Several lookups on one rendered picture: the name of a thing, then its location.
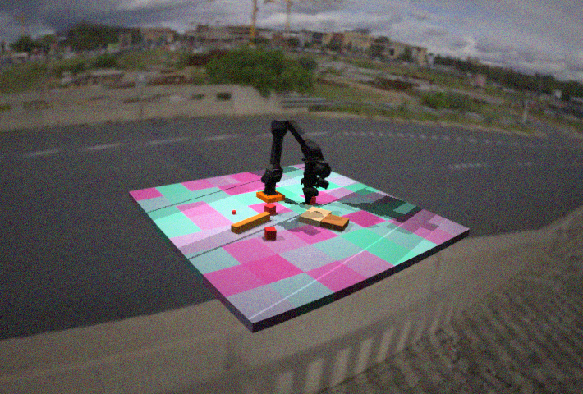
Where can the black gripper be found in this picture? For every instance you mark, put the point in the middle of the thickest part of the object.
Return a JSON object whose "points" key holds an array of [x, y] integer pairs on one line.
{"points": [[309, 181]]}

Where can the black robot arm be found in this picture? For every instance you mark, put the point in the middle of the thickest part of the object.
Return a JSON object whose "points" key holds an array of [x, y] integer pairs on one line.
{"points": [[309, 148]]}

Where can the orange long bar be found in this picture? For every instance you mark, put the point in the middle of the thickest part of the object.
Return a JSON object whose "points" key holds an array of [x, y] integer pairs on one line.
{"points": [[250, 222]]}

